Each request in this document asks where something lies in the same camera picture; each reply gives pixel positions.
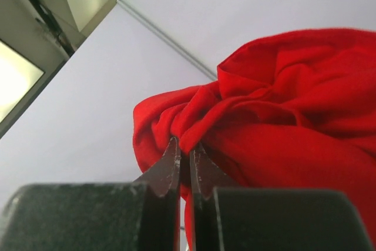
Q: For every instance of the red t shirt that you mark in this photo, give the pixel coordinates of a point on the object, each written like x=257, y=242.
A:
x=294, y=110

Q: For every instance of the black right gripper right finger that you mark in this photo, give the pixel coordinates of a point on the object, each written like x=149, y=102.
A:
x=205, y=176

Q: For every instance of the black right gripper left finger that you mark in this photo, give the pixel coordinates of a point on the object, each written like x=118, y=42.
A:
x=160, y=223

